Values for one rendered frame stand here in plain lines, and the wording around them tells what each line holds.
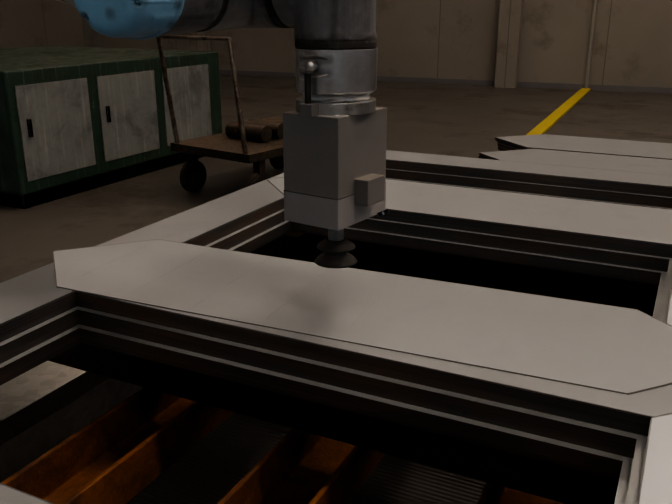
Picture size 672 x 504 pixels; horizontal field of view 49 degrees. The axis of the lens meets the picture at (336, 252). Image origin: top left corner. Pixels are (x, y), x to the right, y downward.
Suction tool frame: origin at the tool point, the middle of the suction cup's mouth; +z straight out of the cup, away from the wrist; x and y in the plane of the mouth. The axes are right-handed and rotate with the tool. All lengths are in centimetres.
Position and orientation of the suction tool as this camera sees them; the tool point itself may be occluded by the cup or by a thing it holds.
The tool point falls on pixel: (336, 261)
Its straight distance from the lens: 73.7
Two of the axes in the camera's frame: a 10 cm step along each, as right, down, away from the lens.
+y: 5.7, -2.6, 7.8
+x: -8.2, -1.8, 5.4
